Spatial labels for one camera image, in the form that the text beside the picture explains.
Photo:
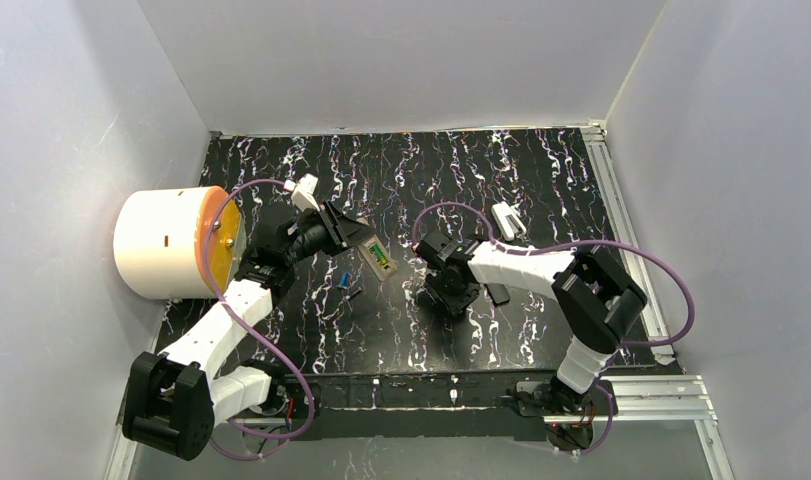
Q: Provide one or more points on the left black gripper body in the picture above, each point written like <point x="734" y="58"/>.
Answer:
<point x="342" y="225"/>

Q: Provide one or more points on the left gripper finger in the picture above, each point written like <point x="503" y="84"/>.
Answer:
<point x="341" y="245"/>
<point x="342" y="228"/>

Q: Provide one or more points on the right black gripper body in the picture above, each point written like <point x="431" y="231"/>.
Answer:
<point x="453" y="302"/>

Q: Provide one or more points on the white remote control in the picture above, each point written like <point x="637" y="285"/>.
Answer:
<point x="382" y="272"/>

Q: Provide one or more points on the black remote control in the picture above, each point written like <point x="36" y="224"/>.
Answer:
<point x="499" y="294"/>

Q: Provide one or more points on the green battery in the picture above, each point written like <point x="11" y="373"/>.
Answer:
<point x="376" y="251"/>

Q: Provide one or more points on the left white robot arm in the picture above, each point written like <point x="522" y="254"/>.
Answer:
<point x="176" y="397"/>

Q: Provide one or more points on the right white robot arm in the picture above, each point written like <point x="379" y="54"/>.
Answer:
<point x="597" y="297"/>

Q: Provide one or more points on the white orange cylinder container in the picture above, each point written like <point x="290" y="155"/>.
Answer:
<point x="166" y="241"/>

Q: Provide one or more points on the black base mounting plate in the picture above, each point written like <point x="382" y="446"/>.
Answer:
<point x="446" y="405"/>

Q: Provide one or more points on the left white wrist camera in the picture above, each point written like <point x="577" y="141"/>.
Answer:
<point x="302" y="193"/>

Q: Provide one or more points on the right aluminium frame rail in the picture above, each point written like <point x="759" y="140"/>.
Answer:
<point x="654" y="398"/>

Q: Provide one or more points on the aluminium frame rail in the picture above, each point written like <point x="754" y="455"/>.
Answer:
<point x="654" y="398"/>
<point x="455" y="444"/>

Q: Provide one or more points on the front aluminium frame rail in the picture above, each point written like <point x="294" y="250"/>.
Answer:
<point x="455" y="444"/>

